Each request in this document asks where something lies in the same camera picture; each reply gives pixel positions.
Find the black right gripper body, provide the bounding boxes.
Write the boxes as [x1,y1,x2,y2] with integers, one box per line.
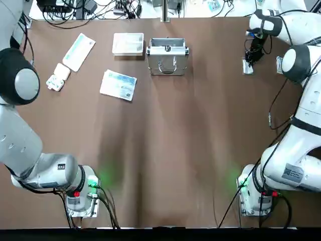
[248,34,264,52]

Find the small blue white gauze packet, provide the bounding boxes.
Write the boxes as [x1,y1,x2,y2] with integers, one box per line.
[275,55,285,75]

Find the aluminium first-aid case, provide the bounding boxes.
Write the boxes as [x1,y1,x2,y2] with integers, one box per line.
[146,37,190,77]

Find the white plastic partition tray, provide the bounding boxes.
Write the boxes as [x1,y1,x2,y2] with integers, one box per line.
[111,32,145,56]

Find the wide blue white mask packet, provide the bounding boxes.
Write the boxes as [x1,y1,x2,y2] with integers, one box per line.
[99,69,138,102]

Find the long blue white mask packet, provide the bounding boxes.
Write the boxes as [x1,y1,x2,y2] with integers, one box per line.
[62,33,96,73]

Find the black power adapter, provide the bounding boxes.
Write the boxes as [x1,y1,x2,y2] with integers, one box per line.
[75,0,98,20]

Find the clear plastic pill box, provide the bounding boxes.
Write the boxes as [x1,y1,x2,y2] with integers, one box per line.
[46,62,71,91]

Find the black power strip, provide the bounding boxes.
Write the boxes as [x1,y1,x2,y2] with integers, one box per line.
[37,0,74,14]

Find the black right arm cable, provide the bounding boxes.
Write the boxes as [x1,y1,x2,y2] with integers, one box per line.
[267,75,294,131]

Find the aluminium frame post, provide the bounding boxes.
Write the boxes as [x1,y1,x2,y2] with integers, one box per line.
[162,0,170,23]

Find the black right base cable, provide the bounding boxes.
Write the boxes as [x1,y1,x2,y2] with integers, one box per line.
[217,163,293,229]

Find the black base cable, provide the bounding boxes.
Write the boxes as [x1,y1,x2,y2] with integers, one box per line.
[54,184,121,229]
[217,163,293,229]

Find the black left base cable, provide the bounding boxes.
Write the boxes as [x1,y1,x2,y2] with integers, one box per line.
[54,184,121,229]

